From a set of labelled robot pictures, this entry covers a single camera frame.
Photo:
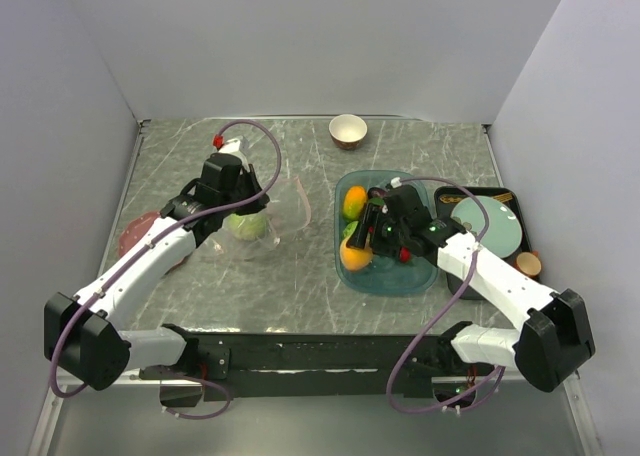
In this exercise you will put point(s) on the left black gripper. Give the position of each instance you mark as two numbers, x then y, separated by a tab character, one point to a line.
247	174

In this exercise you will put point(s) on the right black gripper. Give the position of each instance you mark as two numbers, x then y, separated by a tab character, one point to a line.
366	220

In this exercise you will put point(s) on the orange fruit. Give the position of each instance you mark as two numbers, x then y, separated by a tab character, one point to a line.
354	259

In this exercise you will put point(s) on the pale green cabbage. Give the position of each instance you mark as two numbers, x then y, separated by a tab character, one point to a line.
247	227

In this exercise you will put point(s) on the clear zip top bag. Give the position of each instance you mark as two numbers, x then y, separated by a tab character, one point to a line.
287	212

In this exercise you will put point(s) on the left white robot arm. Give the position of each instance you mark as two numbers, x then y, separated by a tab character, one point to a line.
85	334

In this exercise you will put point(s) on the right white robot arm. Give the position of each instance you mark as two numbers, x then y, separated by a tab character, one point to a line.
550	335

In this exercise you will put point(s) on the teal plastic food tray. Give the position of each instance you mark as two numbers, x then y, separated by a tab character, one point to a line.
383	276

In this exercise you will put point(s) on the small green lettuce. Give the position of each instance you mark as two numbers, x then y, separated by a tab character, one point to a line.
349	229

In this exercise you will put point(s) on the yellow green mango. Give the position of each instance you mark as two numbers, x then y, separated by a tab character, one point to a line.
354	202

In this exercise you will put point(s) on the red chili pepper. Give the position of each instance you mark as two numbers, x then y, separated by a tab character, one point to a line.
404	255

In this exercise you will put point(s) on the purple eggplant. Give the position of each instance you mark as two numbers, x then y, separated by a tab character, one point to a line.
376	192

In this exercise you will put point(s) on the pink plate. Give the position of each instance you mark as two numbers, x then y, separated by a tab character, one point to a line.
137	233

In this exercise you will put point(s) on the beige ceramic bowl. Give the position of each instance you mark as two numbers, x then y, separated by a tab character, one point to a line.
347	131

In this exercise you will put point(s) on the black serving tray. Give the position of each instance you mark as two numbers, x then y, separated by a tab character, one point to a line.
444	210

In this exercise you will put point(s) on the light green plate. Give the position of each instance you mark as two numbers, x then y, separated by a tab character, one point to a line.
504	234

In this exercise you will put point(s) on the wooden chopsticks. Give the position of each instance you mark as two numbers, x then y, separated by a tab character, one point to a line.
503	197

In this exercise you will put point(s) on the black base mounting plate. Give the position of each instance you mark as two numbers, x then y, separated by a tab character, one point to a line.
247	365

